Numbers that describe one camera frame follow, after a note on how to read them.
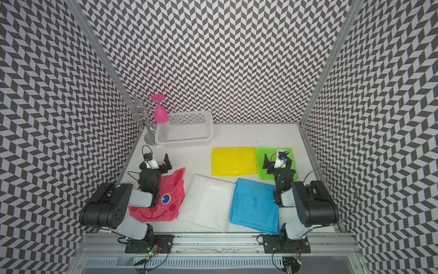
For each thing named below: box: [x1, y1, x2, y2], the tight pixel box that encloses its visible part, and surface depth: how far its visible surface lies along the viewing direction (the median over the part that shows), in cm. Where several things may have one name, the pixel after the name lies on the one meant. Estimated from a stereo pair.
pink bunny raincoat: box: [128, 167, 186, 223], surface depth 86 cm
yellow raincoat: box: [211, 147, 259, 177], surface depth 99 cm
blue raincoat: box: [229, 178, 280, 236], surface depth 82 cm
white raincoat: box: [178, 173, 237, 233], surface depth 83 cm
